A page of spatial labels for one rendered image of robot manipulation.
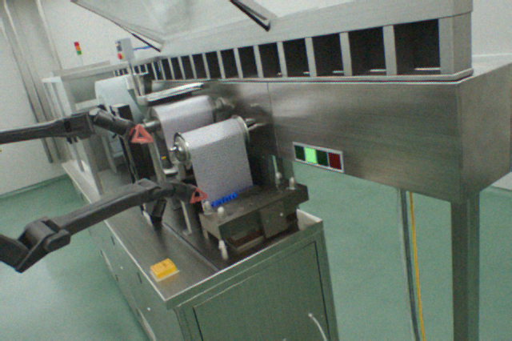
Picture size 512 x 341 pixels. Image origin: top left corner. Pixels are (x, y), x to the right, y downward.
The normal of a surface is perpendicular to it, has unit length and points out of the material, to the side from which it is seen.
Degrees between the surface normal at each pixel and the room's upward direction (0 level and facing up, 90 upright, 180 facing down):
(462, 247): 90
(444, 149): 90
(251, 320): 90
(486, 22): 90
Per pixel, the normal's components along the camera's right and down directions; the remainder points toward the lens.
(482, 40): -0.83, 0.32
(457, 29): 0.54, 0.18
